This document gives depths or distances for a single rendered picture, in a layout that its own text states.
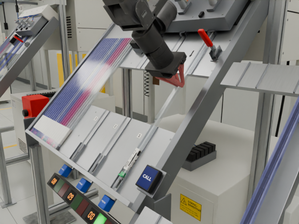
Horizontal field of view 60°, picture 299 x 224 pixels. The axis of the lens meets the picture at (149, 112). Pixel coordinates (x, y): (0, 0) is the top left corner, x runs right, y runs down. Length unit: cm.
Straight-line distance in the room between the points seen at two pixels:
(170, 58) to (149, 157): 25
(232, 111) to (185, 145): 206
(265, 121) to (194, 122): 34
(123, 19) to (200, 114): 28
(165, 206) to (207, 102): 27
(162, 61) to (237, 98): 203
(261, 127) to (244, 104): 167
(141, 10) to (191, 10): 33
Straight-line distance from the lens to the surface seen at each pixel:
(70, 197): 78
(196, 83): 287
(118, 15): 58
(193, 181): 90
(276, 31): 88
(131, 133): 72
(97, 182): 68
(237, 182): 94
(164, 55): 63
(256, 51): 105
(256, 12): 83
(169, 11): 65
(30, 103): 147
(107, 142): 76
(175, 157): 61
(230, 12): 79
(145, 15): 57
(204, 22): 81
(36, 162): 122
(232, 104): 266
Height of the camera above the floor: 107
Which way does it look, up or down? 15 degrees down
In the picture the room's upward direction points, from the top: straight up
